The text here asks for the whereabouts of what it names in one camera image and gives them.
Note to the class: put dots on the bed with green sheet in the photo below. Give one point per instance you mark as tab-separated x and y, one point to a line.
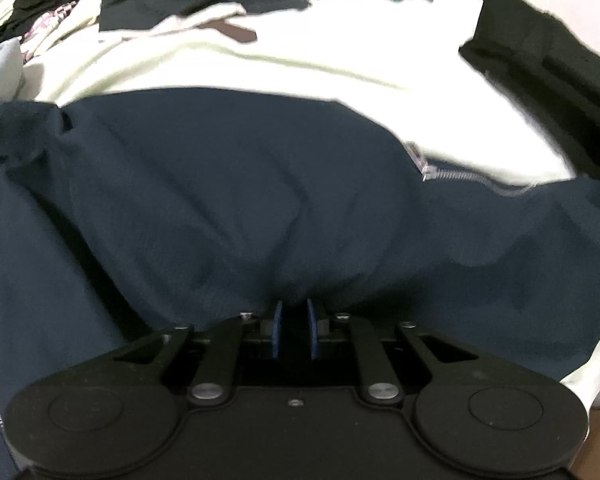
280	65

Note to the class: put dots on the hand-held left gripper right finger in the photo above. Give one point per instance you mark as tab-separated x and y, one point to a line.
313	332

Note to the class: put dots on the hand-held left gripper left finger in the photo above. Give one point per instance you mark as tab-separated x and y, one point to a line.
277	332

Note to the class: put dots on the navy zip jacket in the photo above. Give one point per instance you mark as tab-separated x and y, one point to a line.
230	185

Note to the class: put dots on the folded black garment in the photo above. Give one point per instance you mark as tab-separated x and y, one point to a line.
530	60

